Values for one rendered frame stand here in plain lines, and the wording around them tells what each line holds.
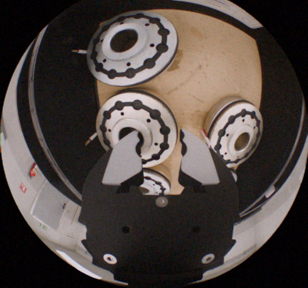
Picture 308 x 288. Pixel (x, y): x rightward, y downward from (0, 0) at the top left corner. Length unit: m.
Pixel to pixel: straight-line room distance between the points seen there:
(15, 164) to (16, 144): 0.42
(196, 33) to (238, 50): 0.07
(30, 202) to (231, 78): 3.27
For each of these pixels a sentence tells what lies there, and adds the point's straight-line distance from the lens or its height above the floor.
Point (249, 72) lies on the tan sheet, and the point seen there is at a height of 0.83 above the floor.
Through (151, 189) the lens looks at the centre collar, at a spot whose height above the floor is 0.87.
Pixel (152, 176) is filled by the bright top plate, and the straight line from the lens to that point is 0.16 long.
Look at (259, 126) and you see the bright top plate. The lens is 0.17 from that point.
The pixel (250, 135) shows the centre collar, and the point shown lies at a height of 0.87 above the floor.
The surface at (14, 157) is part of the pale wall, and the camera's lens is 2.83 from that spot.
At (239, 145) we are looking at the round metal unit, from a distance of 0.17.
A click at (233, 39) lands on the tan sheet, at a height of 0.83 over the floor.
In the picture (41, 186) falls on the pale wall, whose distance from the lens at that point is 3.03.
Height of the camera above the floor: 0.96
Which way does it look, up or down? 59 degrees down
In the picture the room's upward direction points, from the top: 166 degrees counter-clockwise
